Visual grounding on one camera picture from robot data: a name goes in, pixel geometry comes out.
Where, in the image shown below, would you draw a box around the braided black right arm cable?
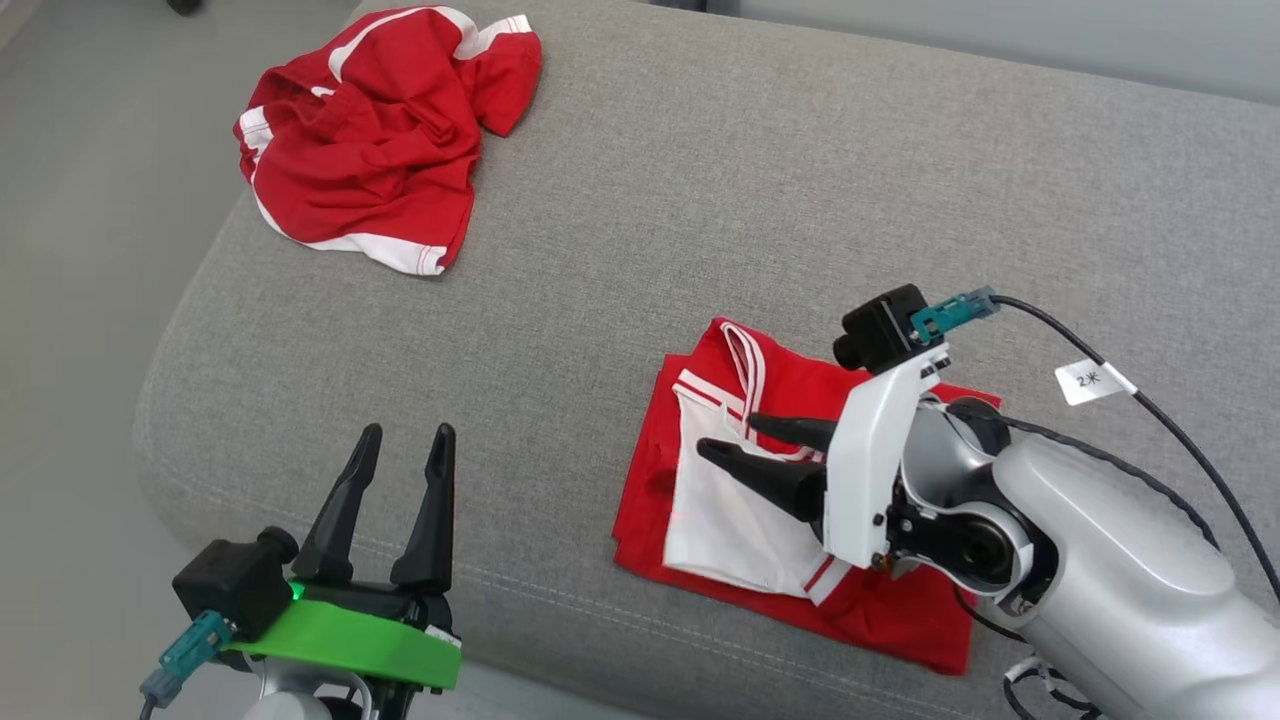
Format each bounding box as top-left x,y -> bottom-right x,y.
945,398 -> 1219,549

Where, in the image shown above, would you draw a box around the white cable label tag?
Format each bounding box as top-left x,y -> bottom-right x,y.
1054,358 -> 1138,407

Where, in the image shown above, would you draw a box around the red shorts with white stripes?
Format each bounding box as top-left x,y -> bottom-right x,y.
233,5 -> 544,278

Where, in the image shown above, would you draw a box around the left camera cable teal plug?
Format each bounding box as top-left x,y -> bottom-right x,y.
138,610 -> 237,720

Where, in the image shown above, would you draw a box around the red Bulls 23 jersey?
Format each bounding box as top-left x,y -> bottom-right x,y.
612,317 -> 1001,677

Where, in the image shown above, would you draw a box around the right camera cable teal plug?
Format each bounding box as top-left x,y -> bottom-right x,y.
910,287 -> 1280,606

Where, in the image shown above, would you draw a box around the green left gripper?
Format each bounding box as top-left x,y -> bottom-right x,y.
222,422 -> 464,693

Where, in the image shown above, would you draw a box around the thin black looped cable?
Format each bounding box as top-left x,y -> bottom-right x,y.
950,585 -> 1101,720

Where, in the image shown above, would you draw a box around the camera cable teal plug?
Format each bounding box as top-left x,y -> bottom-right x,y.
910,287 -> 1280,606
138,610 -> 237,720

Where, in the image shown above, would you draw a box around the grey fabric sofa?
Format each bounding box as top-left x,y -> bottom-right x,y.
133,0 -> 1280,720

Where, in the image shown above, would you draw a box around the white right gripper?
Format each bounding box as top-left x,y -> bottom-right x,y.
696,342 -> 952,572

